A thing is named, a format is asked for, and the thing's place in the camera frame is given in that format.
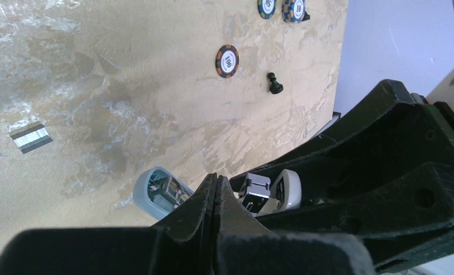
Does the brown poker chip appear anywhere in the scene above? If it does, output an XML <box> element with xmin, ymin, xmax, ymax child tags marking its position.
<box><xmin>215</xmin><ymin>45</ymin><xmax>239</xmax><ymax>78</ymax></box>

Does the blue stapler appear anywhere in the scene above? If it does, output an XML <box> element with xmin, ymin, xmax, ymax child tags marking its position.
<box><xmin>132</xmin><ymin>166</ymin><xmax>302</xmax><ymax>222</ymax></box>

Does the blue poker chip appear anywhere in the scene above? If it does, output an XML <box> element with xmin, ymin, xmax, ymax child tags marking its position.
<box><xmin>282</xmin><ymin>0</ymin><xmax>305</xmax><ymax>23</ymax></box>

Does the strip of staples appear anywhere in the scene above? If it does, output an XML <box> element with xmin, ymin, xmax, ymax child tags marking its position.
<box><xmin>9</xmin><ymin>121</ymin><xmax>53</xmax><ymax>154</ymax></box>

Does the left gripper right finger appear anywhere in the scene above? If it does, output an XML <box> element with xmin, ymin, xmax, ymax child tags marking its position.
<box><xmin>213</xmin><ymin>176</ymin><xmax>375</xmax><ymax>274</ymax></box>

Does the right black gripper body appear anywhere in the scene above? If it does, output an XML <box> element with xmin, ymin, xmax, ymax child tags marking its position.
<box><xmin>411</xmin><ymin>93</ymin><xmax>454</xmax><ymax>147</ymax></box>

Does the small black knob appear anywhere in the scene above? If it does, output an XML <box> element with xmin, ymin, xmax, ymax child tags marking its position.
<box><xmin>302</xmin><ymin>12</ymin><xmax>310</xmax><ymax>21</ymax></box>

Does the black chess pawn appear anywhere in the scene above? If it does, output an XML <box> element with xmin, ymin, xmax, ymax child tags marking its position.
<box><xmin>267</xmin><ymin>72</ymin><xmax>283</xmax><ymax>95</ymax></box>

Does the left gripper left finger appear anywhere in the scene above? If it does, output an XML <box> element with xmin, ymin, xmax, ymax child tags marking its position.
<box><xmin>0</xmin><ymin>174</ymin><xmax>216</xmax><ymax>274</ymax></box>

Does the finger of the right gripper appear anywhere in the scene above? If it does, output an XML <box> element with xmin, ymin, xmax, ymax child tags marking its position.
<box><xmin>251</xmin><ymin>80</ymin><xmax>454</xmax><ymax>273</ymax></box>

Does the green poker chip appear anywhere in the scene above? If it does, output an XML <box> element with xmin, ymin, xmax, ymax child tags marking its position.
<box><xmin>257</xmin><ymin>0</ymin><xmax>277</xmax><ymax>19</ymax></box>

